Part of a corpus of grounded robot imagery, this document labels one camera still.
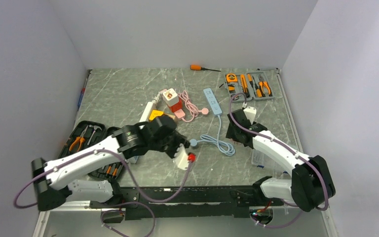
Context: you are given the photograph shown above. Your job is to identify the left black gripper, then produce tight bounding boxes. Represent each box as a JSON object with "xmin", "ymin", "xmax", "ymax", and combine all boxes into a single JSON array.
[{"xmin": 151, "ymin": 131, "xmax": 191, "ymax": 161}]

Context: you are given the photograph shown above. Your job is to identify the light blue cable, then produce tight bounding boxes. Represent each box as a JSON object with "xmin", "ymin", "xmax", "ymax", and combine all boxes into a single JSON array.
[{"xmin": 189, "ymin": 114, "xmax": 236, "ymax": 157}]

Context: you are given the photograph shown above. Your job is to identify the yellow cube adapter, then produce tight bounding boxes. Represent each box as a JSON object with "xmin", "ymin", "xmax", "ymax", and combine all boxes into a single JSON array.
[{"xmin": 149, "ymin": 110, "xmax": 164, "ymax": 121}]

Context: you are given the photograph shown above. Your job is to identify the pink power strip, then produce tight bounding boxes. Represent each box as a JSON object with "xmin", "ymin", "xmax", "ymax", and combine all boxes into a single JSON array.
[{"xmin": 160, "ymin": 89, "xmax": 185, "ymax": 119}]

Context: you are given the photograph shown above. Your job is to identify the white power strip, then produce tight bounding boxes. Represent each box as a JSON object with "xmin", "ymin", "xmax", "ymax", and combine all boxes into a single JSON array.
[{"xmin": 127, "ymin": 101, "xmax": 156, "ymax": 164}]

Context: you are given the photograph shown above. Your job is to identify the red cube adapter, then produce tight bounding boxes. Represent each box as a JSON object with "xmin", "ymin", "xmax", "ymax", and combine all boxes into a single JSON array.
[{"xmin": 169, "ymin": 100, "xmax": 183, "ymax": 113}]

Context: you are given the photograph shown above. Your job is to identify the white cube adapter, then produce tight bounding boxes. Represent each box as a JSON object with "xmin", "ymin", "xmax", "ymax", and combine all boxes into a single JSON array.
[{"xmin": 162, "ymin": 88, "xmax": 180, "ymax": 107}]

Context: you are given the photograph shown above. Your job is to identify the clear screw box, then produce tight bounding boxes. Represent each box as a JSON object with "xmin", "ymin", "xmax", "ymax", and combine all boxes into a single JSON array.
[{"xmin": 251, "ymin": 150, "xmax": 285, "ymax": 172}]

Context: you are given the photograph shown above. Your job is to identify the light blue power strip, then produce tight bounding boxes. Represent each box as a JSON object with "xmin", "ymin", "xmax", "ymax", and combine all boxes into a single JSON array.
[{"xmin": 203, "ymin": 88, "xmax": 222, "ymax": 116}]

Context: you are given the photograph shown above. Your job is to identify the grey tool tray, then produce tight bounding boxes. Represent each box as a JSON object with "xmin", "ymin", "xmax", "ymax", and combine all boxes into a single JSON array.
[{"xmin": 224, "ymin": 71, "xmax": 275, "ymax": 102}]

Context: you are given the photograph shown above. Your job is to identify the black tool case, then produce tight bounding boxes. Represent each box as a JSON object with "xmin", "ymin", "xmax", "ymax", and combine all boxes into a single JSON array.
[{"xmin": 58, "ymin": 120, "xmax": 123, "ymax": 181}]

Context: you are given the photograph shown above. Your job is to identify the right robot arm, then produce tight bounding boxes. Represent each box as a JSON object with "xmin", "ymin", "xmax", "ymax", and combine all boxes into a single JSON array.
[{"xmin": 226, "ymin": 109, "xmax": 336, "ymax": 212}]

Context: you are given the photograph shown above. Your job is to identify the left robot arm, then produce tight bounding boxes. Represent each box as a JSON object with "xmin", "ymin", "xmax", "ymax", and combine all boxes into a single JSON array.
[{"xmin": 32, "ymin": 116, "xmax": 196, "ymax": 211}]

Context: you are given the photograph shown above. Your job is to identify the orange pliers in case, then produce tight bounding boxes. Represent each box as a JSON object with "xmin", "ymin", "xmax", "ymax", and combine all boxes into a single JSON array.
[{"xmin": 68, "ymin": 126, "xmax": 88, "ymax": 154}]

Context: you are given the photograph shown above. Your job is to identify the red blue pen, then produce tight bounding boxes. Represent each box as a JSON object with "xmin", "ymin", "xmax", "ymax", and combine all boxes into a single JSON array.
[{"xmin": 77, "ymin": 78, "xmax": 88, "ymax": 109}]

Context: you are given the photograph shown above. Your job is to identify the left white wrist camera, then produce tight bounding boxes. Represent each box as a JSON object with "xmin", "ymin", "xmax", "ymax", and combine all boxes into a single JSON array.
[{"xmin": 173, "ymin": 144, "xmax": 196, "ymax": 170}]

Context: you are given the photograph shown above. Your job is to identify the pink coiled cable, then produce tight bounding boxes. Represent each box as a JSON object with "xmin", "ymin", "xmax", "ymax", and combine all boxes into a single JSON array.
[{"xmin": 178, "ymin": 91, "xmax": 210, "ymax": 123}]

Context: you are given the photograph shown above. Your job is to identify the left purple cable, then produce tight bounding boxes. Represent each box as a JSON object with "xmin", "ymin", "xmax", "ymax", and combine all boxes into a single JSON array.
[{"xmin": 13, "ymin": 149, "xmax": 195, "ymax": 237}]

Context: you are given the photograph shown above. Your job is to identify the purple cable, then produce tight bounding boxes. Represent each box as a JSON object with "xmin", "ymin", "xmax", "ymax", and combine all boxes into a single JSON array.
[
  {"xmin": 228, "ymin": 93, "xmax": 330, "ymax": 229},
  {"xmin": 13, "ymin": 149, "xmax": 195, "ymax": 237}
]

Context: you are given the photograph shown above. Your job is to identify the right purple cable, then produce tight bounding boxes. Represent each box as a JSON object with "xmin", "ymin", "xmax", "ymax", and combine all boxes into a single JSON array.
[{"xmin": 228, "ymin": 93, "xmax": 330, "ymax": 229}]

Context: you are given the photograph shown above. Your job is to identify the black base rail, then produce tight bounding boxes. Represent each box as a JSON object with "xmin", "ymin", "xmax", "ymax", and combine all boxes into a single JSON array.
[{"xmin": 89, "ymin": 186, "xmax": 283, "ymax": 220}]

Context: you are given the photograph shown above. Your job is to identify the orange handled screwdriver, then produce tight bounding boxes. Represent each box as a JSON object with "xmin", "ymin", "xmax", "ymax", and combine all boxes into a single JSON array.
[{"xmin": 190, "ymin": 65, "xmax": 221, "ymax": 72}]

